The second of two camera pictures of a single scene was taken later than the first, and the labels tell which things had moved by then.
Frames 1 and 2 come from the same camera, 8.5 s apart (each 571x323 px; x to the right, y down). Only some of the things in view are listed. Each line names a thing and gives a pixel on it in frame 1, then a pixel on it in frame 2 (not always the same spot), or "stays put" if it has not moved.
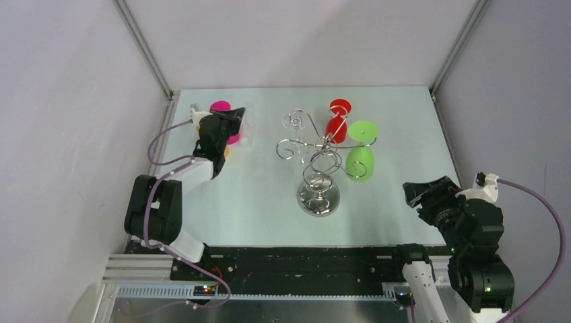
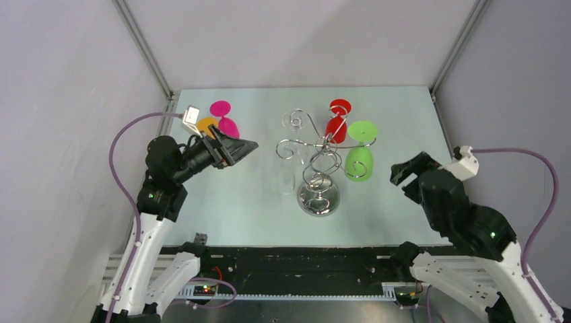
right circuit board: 405,299 stays put
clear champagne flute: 246,133 to 288,158
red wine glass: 337,127 stays put
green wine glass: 359,160 stays put
